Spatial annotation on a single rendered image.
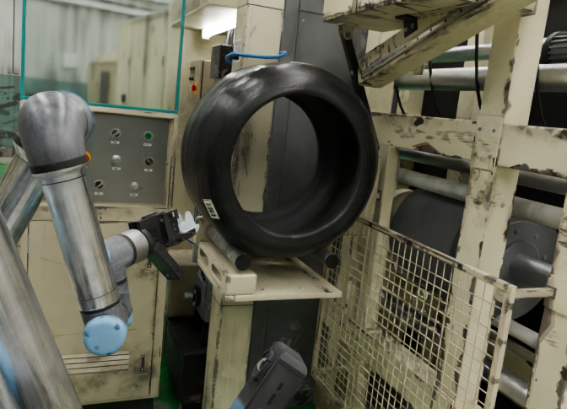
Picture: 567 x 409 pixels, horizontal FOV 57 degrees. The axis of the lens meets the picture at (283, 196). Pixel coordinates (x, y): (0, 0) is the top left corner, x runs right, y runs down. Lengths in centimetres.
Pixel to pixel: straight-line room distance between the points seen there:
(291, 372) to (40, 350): 24
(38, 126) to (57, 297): 128
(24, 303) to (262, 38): 143
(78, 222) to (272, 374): 65
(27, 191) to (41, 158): 17
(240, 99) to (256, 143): 42
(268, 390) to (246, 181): 146
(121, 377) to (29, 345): 183
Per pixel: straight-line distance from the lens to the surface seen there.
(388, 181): 201
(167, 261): 127
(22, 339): 53
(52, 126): 98
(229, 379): 207
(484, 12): 146
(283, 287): 162
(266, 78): 145
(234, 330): 198
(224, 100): 144
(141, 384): 239
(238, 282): 150
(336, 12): 180
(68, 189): 98
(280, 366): 40
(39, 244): 213
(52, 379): 55
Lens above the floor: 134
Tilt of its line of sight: 9 degrees down
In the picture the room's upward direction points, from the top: 6 degrees clockwise
